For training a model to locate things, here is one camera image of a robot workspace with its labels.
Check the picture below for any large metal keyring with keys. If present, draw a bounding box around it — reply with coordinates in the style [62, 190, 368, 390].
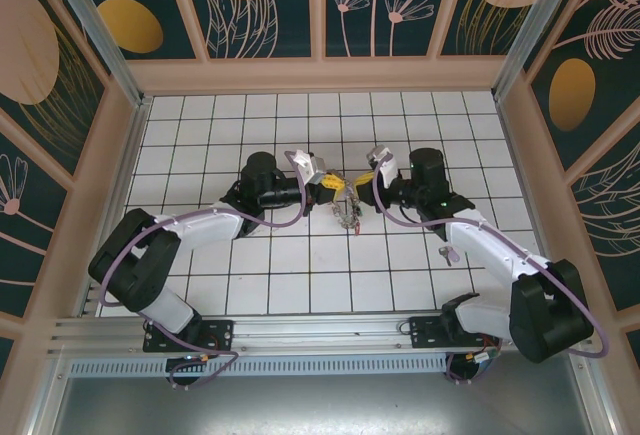
[327, 182, 364, 237]

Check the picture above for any grey metal sheet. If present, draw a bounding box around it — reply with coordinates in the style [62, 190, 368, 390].
[47, 373, 594, 435]

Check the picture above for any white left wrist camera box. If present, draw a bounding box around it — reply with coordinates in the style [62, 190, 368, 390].
[285, 148, 327, 187]

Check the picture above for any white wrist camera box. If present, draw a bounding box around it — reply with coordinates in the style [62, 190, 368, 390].
[285, 148, 327, 187]
[367, 143, 401, 191]

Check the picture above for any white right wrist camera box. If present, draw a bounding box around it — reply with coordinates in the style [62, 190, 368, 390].
[367, 143, 401, 191]

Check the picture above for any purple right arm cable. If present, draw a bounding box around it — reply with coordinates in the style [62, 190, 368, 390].
[372, 153, 610, 386]

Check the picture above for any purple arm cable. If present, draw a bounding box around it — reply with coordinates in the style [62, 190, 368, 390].
[99, 150, 307, 389]
[372, 153, 610, 386]

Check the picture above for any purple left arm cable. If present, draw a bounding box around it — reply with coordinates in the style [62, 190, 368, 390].
[99, 150, 307, 389]

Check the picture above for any aluminium side rail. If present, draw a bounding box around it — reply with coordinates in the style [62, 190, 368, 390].
[494, 97, 564, 309]
[74, 96, 154, 317]

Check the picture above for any aluminium mounting rail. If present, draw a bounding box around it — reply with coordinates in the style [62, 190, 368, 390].
[47, 308, 597, 357]

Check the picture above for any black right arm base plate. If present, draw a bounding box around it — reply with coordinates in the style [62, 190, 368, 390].
[408, 315, 484, 351]

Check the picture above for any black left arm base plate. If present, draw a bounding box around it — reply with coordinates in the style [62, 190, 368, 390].
[143, 318, 236, 354]

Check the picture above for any aluminium frame post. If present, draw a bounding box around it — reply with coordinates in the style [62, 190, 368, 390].
[39, 0, 154, 109]
[492, 0, 577, 102]

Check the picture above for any slotted grey cable duct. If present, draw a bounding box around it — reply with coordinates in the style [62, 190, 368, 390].
[67, 356, 450, 377]

